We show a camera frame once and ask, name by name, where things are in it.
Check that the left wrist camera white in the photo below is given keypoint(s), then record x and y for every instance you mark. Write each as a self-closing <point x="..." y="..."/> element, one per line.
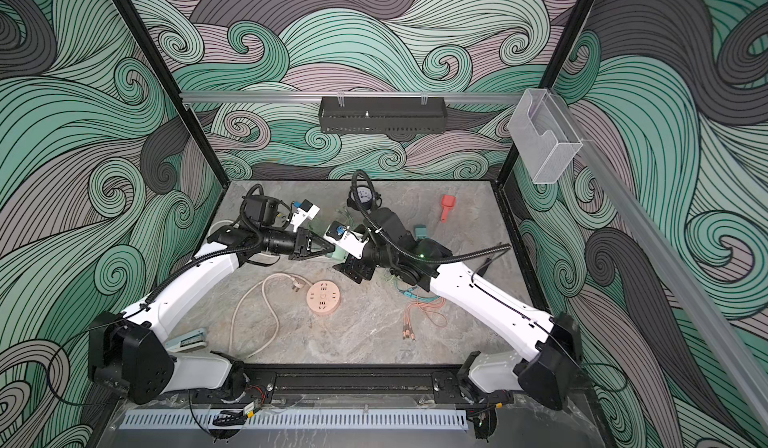
<point x="302" y="212"/>

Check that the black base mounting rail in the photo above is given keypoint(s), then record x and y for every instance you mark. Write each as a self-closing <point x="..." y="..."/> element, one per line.
<point x="444" y="383"/>

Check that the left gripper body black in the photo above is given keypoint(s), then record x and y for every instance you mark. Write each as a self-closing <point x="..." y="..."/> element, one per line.
<point x="301" y="241"/>

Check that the red plastic clamp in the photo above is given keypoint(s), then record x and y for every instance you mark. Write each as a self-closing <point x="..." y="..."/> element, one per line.
<point x="448" y="203"/>

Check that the aluminium rail wall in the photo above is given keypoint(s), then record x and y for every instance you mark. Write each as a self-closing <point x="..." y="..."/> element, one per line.
<point x="611" y="163"/>
<point x="277" y="97"/>

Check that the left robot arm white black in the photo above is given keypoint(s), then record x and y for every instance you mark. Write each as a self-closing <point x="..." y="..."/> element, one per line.
<point x="126" y="351"/>

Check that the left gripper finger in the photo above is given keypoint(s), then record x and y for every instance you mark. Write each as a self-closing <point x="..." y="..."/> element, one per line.
<point x="317" y="243"/>
<point x="300" y="254"/>

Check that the clear plastic wall holder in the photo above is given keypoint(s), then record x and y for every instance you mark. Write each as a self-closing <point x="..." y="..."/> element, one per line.
<point x="545" y="133"/>

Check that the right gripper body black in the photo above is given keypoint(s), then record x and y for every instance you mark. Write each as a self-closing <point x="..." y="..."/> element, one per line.
<point x="365" y="265"/>

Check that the pink round socket with cable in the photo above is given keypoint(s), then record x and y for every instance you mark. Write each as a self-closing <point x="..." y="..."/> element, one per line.
<point x="322" y="298"/>

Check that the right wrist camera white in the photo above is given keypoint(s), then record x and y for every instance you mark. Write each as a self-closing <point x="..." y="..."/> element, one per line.
<point x="346" y="239"/>

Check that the black pressure gauge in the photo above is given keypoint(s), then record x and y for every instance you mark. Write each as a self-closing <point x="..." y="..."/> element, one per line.
<point x="364" y="198"/>

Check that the white slotted cable duct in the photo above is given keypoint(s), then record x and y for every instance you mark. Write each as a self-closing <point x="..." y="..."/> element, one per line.
<point x="300" y="419"/>

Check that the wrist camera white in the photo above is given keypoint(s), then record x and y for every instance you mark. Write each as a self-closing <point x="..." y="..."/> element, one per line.
<point x="302" y="212"/>
<point x="346" y="239"/>

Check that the black perforated metal tray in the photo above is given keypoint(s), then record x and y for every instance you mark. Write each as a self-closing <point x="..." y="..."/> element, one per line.
<point x="397" y="117"/>

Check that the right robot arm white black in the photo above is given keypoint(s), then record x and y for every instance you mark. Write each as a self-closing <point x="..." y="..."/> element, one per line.
<point x="546" y="349"/>

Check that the aluminium rail back wall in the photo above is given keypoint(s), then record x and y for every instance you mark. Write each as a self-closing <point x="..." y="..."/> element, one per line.
<point x="277" y="97"/>

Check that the aluminium rail right wall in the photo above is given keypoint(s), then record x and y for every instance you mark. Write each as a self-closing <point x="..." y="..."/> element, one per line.
<point x="611" y="163"/>

